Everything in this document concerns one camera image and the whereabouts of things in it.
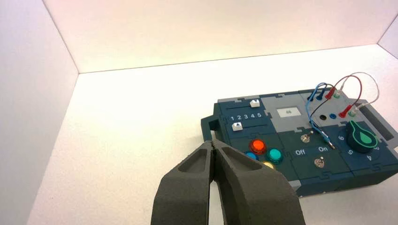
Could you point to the teal round push button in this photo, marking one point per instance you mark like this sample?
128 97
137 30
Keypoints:
275 155

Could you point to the small white display window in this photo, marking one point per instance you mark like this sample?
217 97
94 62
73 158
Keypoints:
289 112

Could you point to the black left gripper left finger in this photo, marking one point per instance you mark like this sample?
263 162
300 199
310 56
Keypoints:
183 192

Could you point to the yellow round push button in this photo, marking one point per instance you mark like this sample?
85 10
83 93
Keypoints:
268 164

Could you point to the red round push button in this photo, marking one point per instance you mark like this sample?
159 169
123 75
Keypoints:
257 146

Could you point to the white slider knob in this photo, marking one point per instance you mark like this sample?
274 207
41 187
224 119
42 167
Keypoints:
237 126
255 103

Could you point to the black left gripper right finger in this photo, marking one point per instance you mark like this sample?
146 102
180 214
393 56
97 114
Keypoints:
252 192

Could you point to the blue round push button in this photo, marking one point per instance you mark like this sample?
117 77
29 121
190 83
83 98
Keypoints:
250 155

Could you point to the metal toggle switch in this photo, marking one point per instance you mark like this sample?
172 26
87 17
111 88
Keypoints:
306 138
319 162

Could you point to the blue grey task board box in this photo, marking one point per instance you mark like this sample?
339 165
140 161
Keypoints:
311 183

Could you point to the green rotary dial knob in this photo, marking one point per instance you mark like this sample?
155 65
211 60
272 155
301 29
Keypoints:
362 137

